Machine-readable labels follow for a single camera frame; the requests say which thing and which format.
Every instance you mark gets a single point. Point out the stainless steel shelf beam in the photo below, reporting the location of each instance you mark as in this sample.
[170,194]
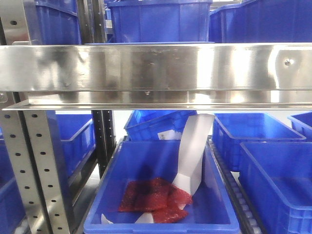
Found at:
[206,76]

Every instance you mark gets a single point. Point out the steel perforated shelf upright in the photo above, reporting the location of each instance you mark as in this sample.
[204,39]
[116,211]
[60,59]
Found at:
[32,136]

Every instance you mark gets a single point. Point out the tilted blue bin behind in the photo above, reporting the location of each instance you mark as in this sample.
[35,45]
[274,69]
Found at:
[157,124]

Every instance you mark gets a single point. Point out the blue bin rear right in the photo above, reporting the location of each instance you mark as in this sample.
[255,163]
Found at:
[231,129]

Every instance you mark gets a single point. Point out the red mesh bags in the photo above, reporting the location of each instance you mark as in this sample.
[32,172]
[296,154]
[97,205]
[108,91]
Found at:
[161,199]

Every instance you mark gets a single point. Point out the blue bin lower left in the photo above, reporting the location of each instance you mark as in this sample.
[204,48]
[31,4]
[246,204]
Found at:
[72,139]

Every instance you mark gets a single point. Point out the blue bin upper centre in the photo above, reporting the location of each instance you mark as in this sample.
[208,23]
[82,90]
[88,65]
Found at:
[160,20]

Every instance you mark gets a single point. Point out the blue bin with red bags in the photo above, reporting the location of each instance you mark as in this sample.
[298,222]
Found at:
[210,213]

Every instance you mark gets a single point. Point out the blue bin lower right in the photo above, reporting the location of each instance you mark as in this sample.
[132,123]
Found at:
[277,178]

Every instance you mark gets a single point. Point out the blue bin upper left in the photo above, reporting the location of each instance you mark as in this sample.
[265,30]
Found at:
[58,22]

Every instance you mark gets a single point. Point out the blue bin upper right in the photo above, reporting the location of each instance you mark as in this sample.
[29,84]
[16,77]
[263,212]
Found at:
[254,21]

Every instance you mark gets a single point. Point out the black shelf upright post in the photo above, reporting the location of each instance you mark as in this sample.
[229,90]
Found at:
[91,15]

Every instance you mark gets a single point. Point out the roller conveyor rail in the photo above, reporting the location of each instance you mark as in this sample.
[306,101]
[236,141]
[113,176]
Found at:
[247,219]

